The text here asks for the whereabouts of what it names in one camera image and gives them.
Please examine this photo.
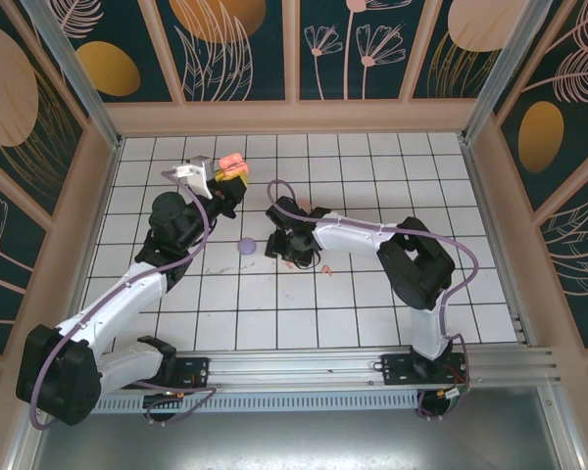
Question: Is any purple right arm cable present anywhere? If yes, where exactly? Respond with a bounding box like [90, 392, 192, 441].
[266, 179, 480, 381]

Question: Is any pink earbud charging case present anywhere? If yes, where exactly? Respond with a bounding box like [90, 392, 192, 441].
[219, 152, 249, 177]

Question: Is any grey slotted cable duct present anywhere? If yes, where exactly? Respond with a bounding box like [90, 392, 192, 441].
[46, 394, 422, 413]

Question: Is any green circuit board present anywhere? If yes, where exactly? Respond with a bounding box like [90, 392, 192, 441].
[438, 384, 471, 407]

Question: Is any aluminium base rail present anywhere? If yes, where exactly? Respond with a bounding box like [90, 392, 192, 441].
[26, 346, 561, 393]

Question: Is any aluminium table side rail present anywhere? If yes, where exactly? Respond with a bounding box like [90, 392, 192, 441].
[57, 137, 124, 354]
[458, 134, 536, 347]

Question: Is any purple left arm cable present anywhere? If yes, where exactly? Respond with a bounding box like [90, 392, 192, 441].
[28, 169, 220, 431]

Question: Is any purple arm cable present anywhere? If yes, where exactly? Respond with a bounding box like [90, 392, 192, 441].
[266, 179, 480, 381]
[28, 169, 220, 431]

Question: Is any aluminium corner post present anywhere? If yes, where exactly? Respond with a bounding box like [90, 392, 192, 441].
[460, 0, 569, 146]
[18, 0, 124, 151]

